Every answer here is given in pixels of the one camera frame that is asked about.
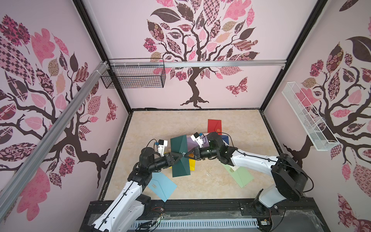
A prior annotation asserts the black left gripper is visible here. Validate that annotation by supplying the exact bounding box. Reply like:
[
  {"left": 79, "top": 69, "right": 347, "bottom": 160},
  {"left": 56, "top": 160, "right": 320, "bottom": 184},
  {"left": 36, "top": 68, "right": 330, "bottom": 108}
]
[{"left": 147, "top": 152, "right": 182, "bottom": 173}]

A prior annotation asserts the lilac purple envelope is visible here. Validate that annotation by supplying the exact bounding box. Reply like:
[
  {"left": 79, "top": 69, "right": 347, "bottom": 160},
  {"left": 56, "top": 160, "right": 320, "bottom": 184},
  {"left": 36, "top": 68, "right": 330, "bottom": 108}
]
[{"left": 187, "top": 137, "right": 198, "bottom": 151}]

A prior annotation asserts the dark green envelope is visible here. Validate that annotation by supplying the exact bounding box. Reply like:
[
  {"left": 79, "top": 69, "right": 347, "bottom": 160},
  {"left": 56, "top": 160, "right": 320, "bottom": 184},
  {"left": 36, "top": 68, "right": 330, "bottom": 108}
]
[{"left": 171, "top": 135, "right": 191, "bottom": 177}]

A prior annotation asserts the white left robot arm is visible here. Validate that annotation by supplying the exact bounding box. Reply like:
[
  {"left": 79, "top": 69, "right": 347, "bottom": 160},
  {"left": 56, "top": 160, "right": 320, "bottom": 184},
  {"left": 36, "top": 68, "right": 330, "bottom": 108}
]
[{"left": 81, "top": 147, "right": 183, "bottom": 232}]

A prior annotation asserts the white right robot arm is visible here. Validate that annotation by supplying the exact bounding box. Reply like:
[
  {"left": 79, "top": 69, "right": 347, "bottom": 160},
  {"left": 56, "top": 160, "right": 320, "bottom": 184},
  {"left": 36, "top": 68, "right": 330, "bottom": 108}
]
[{"left": 183, "top": 132, "right": 309, "bottom": 215}]

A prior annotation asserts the yellow envelope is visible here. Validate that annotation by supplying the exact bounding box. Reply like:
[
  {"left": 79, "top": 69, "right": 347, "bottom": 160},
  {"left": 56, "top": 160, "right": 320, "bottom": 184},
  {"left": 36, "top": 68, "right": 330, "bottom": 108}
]
[{"left": 189, "top": 159, "right": 196, "bottom": 171}]

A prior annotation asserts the light blue envelope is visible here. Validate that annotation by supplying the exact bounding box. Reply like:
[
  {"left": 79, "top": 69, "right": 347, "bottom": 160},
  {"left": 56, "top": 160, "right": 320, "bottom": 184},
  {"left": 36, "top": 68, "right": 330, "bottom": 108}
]
[{"left": 148, "top": 173, "right": 177, "bottom": 202}]

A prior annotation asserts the red envelope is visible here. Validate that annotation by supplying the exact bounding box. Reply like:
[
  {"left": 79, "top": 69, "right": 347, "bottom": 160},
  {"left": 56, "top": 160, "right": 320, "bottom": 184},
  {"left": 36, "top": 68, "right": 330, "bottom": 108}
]
[{"left": 207, "top": 119, "right": 222, "bottom": 135}]

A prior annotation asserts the navy blue envelope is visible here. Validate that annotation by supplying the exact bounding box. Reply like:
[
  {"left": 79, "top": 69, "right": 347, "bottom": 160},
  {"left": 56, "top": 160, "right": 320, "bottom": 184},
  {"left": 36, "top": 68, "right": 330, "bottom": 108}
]
[{"left": 221, "top": 135, "right": 230, "bottom": 145}]

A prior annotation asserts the white envelope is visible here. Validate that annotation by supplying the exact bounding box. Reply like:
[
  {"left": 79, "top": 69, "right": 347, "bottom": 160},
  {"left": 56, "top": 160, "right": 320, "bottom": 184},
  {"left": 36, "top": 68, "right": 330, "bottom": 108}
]
[{"left": 229, "top": 166, "right": 239, "bottom": 172}]

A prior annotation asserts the mint green envelope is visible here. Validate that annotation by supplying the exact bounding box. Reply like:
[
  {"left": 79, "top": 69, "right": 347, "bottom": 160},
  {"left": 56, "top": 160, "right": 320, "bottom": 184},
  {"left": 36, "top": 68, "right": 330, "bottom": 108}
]
[{"left": 223, "top": 164, "right": 254, "bottom": 188}]

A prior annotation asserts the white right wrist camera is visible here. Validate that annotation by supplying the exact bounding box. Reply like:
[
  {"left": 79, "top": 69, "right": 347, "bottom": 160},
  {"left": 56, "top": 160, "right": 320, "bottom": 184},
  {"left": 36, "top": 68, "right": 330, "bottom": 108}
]
[{"left": 190, "top": 132, "right": 204, "bottom": 148}]

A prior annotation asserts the black wire basket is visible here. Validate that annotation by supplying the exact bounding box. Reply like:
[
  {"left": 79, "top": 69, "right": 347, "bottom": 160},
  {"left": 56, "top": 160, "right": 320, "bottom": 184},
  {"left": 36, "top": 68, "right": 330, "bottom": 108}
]
[{"left": 100, "top": 58, "right": 166, "bottom": 90}]

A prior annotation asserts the aluminium rail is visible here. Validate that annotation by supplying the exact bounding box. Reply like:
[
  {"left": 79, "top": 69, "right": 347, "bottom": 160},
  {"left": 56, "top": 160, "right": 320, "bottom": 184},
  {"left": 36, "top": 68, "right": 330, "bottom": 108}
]
[{"left": 0, "top": 61, "right": 109, "bottom": 221}]

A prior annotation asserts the white wire basket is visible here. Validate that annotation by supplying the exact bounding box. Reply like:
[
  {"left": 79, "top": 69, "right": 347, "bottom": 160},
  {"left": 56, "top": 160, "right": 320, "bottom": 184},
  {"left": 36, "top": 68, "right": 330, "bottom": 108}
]
[{"left": 282, "top": 82, "right": 340, "bottom": 151}]

